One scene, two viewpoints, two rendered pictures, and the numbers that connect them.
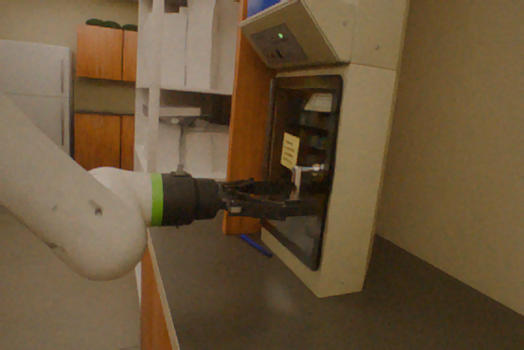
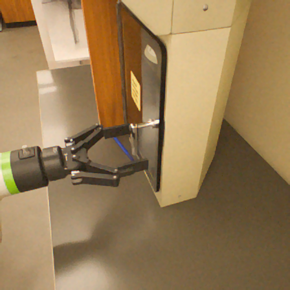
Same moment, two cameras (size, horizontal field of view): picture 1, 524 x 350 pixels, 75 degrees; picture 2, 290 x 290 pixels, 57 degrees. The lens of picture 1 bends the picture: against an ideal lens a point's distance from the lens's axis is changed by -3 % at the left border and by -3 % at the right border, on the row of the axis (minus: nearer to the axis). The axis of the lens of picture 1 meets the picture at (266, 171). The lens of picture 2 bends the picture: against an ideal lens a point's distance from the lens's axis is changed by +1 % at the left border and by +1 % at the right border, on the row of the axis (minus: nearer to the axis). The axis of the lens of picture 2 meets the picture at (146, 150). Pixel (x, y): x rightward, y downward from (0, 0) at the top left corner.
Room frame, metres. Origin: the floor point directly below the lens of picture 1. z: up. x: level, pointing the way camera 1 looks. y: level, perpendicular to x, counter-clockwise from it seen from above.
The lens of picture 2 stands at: (0.22, -0.13, 1.56)
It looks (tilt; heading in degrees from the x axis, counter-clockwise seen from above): 42 degrees down; 5
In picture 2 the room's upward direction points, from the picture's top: straight up
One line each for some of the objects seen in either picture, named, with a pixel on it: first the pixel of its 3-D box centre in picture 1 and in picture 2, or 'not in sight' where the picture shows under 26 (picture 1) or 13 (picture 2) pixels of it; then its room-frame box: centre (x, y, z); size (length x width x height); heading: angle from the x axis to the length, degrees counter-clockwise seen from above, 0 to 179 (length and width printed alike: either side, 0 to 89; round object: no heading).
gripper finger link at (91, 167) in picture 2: (254, 204); (95, 168); (0.61, 0.01, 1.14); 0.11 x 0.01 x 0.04; 73
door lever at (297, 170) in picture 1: (302, 186); (140, 137); (0.70, -0.08, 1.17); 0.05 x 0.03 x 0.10; 114
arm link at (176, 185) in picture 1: (177, 196); (31, 167); (0.60, 0.15, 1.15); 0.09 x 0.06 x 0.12; 24
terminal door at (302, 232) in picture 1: (293, 164); (138, 103); (0.81, -0.06, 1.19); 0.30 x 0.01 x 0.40; 24
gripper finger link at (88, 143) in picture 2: (239, 191); (88, 142); (0.69, 0.05, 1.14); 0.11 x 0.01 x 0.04; 156
